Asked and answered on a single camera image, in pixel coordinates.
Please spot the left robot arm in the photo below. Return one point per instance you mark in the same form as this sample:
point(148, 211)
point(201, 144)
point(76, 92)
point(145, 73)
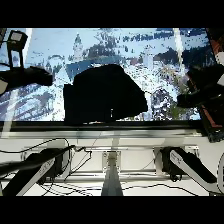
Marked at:
point(26, 171)

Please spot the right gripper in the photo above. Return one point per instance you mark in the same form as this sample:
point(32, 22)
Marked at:
point(200, 90)

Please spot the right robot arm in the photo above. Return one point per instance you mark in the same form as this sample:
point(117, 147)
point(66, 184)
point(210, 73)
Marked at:
point(193, 165)

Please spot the black garment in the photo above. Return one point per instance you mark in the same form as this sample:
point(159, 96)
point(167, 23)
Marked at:
point(103, 95)

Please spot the silver frame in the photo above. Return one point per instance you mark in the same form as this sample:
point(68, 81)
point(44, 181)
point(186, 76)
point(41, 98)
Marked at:
point(111, 156)

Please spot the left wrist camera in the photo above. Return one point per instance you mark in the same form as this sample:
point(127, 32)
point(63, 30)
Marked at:
point(16, 41)

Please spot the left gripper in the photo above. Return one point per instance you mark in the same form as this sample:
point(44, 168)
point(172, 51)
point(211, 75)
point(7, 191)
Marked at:
point(31, 76)

